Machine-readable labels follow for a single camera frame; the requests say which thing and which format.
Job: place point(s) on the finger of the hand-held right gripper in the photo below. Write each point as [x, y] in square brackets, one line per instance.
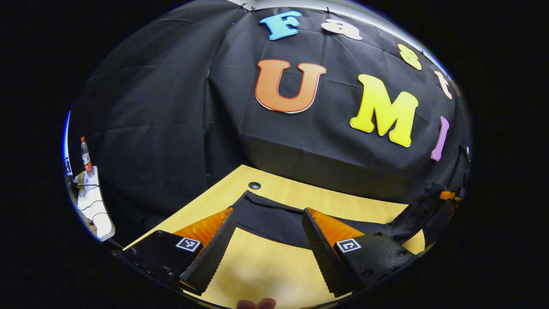
[448, 195]

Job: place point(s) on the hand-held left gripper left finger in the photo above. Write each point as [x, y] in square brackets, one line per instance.
[214, 257]

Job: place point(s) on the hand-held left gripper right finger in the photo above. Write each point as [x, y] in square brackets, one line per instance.
[321, 253]

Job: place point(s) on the dark blue jeans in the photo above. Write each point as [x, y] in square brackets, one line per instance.
[274, 219]

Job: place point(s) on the white side table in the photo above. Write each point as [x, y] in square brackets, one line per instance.
[101, 223]

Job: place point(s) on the black backdrop cloth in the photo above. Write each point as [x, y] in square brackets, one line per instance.
[171, 107]

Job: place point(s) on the clear bottle with red label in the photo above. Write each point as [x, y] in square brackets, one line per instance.
[87, 163]

